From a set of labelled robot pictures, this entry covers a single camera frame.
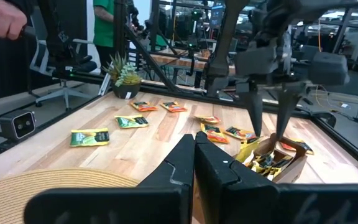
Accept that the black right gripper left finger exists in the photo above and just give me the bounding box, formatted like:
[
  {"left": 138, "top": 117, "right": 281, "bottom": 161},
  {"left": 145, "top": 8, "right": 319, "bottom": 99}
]
[{"left": 23, "top": 133, "right": 195, "bottom": 224}]

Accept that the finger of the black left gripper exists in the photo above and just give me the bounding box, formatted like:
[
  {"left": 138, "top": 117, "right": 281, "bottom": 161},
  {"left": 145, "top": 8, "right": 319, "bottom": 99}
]
[
  {"left": 277, "top": 91, "right": 303, "bottom": 139},
  {"left": 244, "top": 91, "right": 264, "bottom": 136}
]

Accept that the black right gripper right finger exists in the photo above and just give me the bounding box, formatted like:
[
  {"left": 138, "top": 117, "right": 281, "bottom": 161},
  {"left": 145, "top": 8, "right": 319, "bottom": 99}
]
[{"left": 194, "top": 131, "right": 358, "bottom": 224}]

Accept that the brown wooden organizer box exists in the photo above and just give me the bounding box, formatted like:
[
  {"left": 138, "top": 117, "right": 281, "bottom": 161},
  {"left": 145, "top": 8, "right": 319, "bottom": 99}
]
[{"left": 233, "top": 133, "right": 309, "bottom": 184}]

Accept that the wooden background table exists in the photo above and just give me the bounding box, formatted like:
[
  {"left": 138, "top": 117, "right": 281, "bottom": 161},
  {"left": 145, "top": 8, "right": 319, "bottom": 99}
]
[{"left": 150, "top": 52, "right": 209, "bottom": 71}]

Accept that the round woven beige placemat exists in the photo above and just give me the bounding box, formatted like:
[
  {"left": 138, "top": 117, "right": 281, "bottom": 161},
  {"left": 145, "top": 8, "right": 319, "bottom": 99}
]
[{"left": 0, "top": 169, "right": 140, "bottom": 224}]

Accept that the potted succulent plant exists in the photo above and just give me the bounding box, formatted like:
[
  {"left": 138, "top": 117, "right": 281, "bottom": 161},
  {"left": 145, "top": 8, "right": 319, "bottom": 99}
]
[{"left": 102, "top": 52, "right": 143, "bottom": 100}]

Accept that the person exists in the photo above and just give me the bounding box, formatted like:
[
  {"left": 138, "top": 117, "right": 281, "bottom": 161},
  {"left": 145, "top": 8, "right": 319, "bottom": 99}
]
[{"left": 92, "top": 0, "right": 115, "bottom": 71}]

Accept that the grey table-level camera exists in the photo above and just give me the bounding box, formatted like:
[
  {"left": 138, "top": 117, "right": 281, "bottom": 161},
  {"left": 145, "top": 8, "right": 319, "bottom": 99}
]
[{"left": 0, "top": 109, "right": 37, "bottom": 141}]

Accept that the black office chair white frame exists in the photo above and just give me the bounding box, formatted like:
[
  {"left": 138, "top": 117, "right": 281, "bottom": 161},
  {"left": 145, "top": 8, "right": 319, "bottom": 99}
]
[{"left": 29, "top": 39, "right": 98, "bottom": 112}]

